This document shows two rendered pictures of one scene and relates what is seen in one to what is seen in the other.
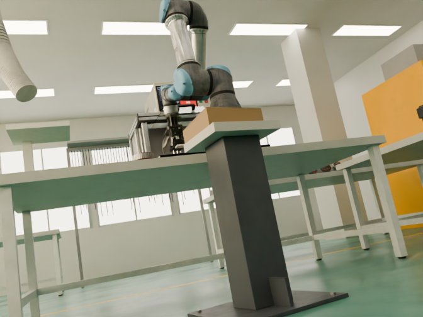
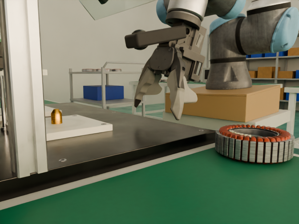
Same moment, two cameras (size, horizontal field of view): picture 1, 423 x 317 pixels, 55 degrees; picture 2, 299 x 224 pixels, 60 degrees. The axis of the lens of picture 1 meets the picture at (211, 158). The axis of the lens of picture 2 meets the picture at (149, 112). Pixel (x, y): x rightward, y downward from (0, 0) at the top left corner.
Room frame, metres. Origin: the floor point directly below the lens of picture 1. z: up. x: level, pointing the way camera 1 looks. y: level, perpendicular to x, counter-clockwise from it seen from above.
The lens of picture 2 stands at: (2.30, 0.65, 0.87)
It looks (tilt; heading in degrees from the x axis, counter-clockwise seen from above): 8 degrees down; 251
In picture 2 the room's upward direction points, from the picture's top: straight up
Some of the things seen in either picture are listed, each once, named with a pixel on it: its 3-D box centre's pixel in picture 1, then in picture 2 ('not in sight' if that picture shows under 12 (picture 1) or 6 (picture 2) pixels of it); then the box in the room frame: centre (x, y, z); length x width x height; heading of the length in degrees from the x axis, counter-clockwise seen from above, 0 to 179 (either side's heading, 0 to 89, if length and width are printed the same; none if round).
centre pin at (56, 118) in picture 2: not in sight; (56, 116); (2.31, 0.15, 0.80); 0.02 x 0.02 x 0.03
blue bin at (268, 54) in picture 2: not in sight; (277, 53); (-2.71, -4.32, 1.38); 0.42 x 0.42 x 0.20; 19
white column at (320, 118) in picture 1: (322, 131); not in sight; (6.24, -1.79, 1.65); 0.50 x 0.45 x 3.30; 21
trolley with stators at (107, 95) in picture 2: not in sight; (107, 102); (1.71, -2.69, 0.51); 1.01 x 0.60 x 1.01; 111
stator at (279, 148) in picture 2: (143, 158); (252, 142); (2.02, 0.34, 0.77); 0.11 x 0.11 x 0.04
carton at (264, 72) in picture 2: not in sight; (268, 72); (-2.65, -4.50, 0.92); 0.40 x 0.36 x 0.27; 18
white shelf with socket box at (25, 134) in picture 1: (43, 164); not in sight; (2.57, 1.09, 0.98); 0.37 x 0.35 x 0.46; 111
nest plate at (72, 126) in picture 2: not in sight; (57, 126); (2.31, 0.15, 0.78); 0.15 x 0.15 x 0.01; 21
